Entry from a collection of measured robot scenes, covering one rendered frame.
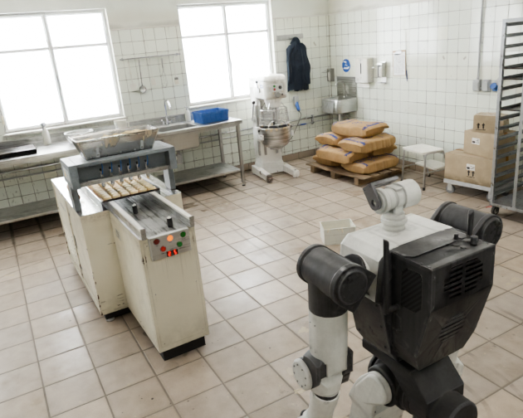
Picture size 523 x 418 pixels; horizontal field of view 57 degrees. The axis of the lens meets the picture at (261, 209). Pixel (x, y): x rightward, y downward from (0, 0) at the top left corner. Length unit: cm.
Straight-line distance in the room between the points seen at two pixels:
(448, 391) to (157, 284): 197
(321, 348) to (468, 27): 529
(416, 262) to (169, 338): 225
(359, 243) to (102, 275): 263
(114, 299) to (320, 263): 273
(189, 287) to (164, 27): 438
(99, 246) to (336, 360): 254
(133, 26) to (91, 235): 372
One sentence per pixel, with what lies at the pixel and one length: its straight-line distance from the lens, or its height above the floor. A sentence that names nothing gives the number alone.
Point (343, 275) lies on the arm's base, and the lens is 102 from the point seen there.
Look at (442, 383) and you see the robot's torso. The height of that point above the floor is 101.
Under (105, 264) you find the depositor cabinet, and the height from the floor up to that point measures 46.
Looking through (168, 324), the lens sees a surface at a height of 26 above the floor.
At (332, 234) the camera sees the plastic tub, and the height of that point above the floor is 11.
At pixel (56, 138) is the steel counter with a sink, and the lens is 642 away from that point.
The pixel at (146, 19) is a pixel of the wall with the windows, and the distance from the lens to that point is 669.
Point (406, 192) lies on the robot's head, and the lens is 119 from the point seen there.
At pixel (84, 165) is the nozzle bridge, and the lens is 334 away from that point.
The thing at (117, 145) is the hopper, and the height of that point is 125.
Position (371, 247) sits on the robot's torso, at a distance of 114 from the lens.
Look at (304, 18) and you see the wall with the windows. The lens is 773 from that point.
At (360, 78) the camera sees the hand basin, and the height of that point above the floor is 120.
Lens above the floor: 183
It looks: 19 degrees down
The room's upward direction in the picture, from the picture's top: 5 degrees counter-clockwise
